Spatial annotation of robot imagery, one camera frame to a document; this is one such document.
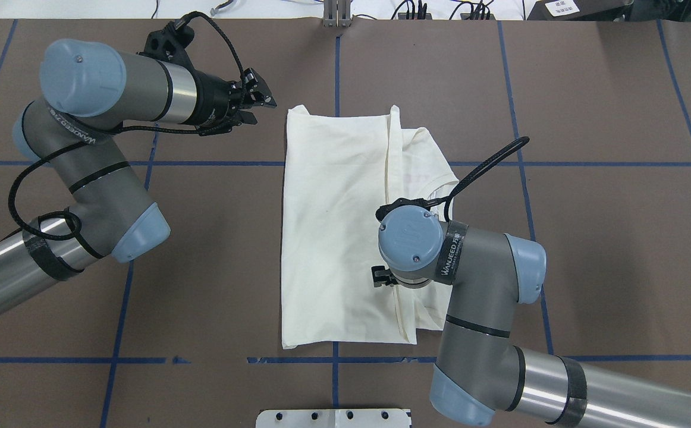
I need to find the cream long-sleeve cat shirt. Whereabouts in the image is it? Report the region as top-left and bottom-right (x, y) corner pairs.
(281, 105), (458, 350)

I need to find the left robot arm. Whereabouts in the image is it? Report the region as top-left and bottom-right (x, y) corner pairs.
(0, 39), (277, 315)

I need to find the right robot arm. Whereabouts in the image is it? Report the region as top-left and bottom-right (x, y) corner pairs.
(372, 199), (691, 427)

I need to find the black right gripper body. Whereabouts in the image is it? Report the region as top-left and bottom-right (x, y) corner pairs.
(372, 266), (397, 288)

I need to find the aluminium frame post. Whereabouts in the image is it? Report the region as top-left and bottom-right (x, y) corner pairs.
(321, 0), (353, 28)

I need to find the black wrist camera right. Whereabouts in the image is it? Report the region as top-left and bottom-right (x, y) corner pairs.
(375, 197), (448, 222)

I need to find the white central pedestal column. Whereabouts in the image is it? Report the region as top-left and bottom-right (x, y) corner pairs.
(255, 408), (413, 427)

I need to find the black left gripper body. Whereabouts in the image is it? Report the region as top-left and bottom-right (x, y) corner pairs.
(193, 71), (245, 133)

